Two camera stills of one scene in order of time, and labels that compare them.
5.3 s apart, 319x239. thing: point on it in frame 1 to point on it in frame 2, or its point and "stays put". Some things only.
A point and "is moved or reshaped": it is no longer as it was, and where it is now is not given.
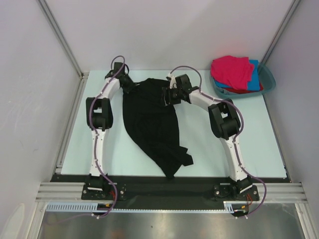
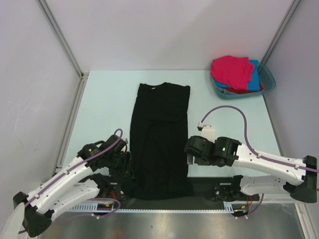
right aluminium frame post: x=292 y=10 stays put
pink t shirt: x=236 y=71 stays put
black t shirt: x=154 y=126 is moved or reshaped
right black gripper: x=167 y=92 to x=200 y=162
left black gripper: x=131 y=85 to x=125 y=169
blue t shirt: x=254 y=84 stays put
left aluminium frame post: x=57 y=29 stays put
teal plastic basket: x=267 y=79 stays put
